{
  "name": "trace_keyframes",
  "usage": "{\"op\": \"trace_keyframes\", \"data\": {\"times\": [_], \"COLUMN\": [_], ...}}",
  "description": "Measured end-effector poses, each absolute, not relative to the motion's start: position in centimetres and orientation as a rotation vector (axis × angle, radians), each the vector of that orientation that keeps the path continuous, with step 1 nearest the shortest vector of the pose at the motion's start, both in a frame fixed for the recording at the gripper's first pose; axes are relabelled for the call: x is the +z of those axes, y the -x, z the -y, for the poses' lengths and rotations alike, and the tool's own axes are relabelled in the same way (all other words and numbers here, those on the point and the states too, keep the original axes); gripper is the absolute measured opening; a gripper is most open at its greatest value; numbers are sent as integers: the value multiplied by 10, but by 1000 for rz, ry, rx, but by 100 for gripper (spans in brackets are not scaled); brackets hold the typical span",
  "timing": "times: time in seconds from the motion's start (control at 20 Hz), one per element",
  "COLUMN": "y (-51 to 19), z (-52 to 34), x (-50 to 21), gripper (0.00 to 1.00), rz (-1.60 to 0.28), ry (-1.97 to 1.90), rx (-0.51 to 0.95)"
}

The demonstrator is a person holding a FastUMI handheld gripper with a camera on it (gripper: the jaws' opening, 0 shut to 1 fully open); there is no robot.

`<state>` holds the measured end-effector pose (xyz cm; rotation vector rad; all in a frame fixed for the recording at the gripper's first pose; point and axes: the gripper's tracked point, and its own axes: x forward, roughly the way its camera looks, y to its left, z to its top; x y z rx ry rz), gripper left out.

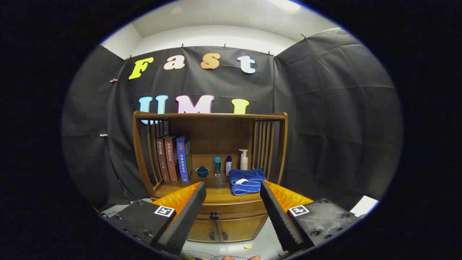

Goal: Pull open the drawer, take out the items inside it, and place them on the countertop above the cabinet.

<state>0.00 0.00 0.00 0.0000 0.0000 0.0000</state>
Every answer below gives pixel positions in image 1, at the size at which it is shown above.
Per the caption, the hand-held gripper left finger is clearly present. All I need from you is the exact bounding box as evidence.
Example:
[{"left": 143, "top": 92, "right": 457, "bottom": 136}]
[{"left": 95, "top": 182, "right": 207, "bottom": 255}]

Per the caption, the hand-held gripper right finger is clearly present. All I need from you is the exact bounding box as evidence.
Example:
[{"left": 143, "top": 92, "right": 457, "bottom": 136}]
[{"left": 260, "top": 180, "right": 362, "bottom": 253}]

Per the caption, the wooden drawer with black knob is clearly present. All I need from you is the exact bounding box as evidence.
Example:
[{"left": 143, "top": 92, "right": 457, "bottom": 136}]
[{"left": 197, "top": 200, "right": 269, "bottom": 221}]

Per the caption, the wooden cabinet door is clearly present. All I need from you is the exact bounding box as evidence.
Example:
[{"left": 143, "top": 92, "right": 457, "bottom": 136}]
[
  {"left": 216, "top": 216, "right": 269, "bottom": 242},
  {"left": 188, "top": 220, "right": 217, "bottom": 243}
]

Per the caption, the wooden countertop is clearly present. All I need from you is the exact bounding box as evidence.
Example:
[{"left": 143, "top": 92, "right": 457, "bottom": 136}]
[{"left": 151, "top": 173, "right": 280, "bottom": 204}]

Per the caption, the wooden cabinet with shelf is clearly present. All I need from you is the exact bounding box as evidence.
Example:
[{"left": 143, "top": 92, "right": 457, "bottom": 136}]
[{"left": 133, "top": 111, "right": 288, "bottom": 243}]

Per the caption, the folded blue towel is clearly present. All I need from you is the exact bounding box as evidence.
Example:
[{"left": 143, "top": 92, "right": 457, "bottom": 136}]
[{"left": 229, "top": 168, "right": 267, "bottom": 195}]

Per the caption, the blue book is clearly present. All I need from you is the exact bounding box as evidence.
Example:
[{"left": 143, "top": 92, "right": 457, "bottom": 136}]
[{"left": 176, "top": 136, "right": 193, "bottom": 182}]

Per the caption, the white panel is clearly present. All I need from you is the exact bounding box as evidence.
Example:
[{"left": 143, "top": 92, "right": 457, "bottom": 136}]
[{"left": 349, "top": 195, "right": 379, "bottom": 217}]

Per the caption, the black backdrop cloth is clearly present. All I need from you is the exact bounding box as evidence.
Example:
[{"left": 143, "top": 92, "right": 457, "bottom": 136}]
[{"left": 61, "top": 28, "right": 403, "bottom": 212}]

